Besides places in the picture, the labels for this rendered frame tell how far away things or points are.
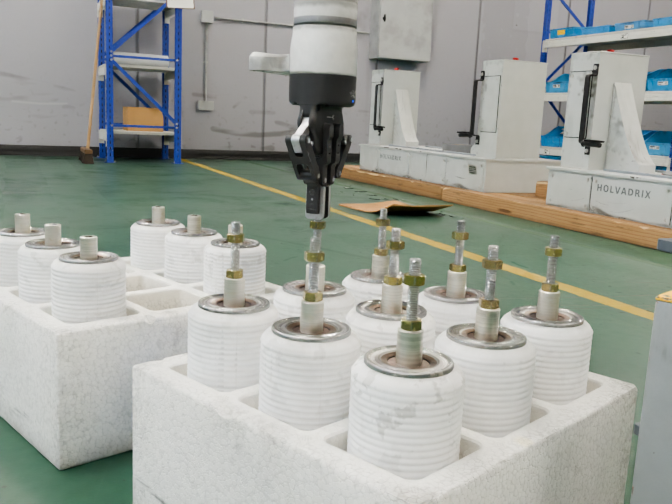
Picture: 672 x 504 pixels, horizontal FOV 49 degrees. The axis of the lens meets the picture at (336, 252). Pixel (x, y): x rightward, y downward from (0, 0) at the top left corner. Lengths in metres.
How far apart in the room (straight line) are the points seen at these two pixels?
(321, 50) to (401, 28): 6.93
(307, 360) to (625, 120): 3.08
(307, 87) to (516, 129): 3.48
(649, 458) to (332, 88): 0.47
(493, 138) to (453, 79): 4.10
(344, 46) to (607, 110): 2.91
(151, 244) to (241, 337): 0.58
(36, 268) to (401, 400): 0.65
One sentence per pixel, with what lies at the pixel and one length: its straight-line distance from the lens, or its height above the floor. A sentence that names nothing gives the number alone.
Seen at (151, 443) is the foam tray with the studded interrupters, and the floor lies 0.10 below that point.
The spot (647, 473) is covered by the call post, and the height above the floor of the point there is 0.16.
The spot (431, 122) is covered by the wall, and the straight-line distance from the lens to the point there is 8.13.
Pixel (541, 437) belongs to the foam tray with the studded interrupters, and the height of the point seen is 0.18.
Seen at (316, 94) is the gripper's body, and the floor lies 0.47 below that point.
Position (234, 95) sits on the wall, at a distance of 7.26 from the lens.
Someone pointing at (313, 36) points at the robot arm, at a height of 0.53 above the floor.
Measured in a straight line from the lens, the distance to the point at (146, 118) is 6.59.
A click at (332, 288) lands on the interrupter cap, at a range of 0.87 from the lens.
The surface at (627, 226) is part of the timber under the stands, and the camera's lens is 3.24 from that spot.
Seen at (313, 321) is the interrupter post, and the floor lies 0.26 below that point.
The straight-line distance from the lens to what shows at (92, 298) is 1.00.
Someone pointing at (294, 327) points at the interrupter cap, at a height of 0.25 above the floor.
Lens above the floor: 0.45
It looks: 10 degrees down
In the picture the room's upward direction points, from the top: 3 degrees clockwise
